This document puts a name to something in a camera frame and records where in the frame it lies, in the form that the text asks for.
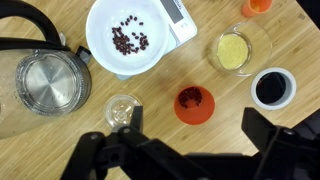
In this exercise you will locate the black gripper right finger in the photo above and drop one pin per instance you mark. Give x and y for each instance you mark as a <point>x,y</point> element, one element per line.
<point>286,156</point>

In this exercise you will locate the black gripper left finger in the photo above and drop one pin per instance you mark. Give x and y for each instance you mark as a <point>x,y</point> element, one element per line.
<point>133,156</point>

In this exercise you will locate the red plastic cup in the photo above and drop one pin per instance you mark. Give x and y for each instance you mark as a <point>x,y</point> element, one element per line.
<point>203,113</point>

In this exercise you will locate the dark red beans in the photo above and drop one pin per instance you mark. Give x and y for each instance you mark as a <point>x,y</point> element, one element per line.
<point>121,41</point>
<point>190,95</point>

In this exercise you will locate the white bowl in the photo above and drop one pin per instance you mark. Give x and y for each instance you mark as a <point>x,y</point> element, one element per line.
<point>146,53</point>

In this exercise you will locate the small orange cup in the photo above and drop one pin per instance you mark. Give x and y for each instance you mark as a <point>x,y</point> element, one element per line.
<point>248,10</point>

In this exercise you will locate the small clear glass dish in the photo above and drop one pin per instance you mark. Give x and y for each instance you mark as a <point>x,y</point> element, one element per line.
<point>116,110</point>

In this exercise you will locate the glass electric kettle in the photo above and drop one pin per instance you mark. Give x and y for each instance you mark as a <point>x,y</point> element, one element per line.
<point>50,83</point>

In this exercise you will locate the white kitchen scale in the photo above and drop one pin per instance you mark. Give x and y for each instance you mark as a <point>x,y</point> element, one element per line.
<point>183,26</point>

